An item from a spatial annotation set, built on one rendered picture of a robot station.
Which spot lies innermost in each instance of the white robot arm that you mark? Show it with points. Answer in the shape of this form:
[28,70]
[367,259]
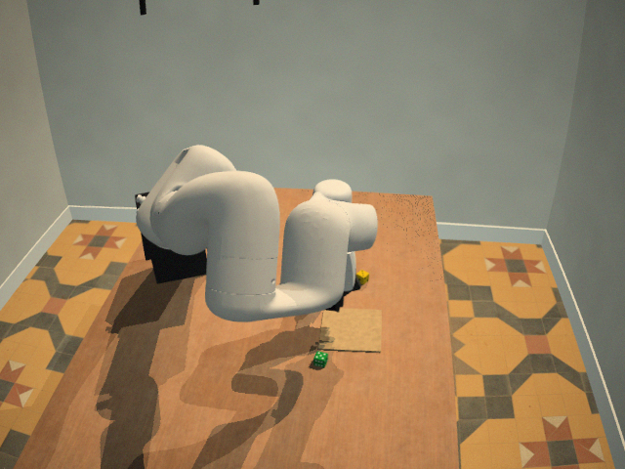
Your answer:
[241,212]

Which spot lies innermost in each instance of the beige flat mat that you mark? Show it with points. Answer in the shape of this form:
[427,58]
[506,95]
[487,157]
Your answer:
[355,330]

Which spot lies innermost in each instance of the green die with white pips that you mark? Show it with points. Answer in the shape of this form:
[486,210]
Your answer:
[320,359]

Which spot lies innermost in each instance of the yellow die with black pips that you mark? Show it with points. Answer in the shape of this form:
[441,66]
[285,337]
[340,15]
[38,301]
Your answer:
[363,276]

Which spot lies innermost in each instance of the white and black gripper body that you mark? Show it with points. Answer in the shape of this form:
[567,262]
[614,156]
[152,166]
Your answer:
[350,276]

